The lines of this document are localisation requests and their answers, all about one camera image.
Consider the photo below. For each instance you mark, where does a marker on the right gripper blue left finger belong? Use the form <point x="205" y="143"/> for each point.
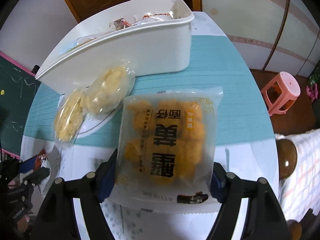
<point x="106" y="177"/>

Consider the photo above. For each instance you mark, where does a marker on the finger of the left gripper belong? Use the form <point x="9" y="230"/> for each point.
<point x="36" y="177"/>
<point x="33" y="164"/>

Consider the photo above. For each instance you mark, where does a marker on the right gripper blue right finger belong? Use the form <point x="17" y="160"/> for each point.
<point x="218" y="182"/>

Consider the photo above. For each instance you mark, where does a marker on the orange balls snack bag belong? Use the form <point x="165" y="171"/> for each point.
<point x="166" y="151"/>

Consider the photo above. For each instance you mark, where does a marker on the red white chips bag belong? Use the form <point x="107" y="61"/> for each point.
<point x="161" y="16"/>

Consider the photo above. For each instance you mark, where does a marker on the dark red dates packet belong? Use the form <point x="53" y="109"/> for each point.
<point x="42" y="160"/>

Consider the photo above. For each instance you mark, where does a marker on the brown wooden bed knob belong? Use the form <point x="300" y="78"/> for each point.
<point x="287" y="158"/>

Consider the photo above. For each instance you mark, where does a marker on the yellow puffs snack bag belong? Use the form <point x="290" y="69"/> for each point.
<point x="108" y="90"/>

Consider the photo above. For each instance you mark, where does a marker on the white checked bed cover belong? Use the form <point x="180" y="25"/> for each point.
<point x="300" y="192"/>

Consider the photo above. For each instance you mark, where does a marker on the pink plastic stool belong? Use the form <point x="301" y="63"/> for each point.
<point x="280" y="93"/>

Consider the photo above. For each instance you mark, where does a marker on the white plastic bin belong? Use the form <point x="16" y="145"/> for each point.
<point x="91" y="47"/>

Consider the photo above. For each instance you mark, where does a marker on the mixed nuts snack packet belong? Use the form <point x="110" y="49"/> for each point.
<point x="119" y="24"/>

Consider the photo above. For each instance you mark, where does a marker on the green chalkboard pink frame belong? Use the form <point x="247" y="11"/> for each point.
<point x="18" y="89"/>

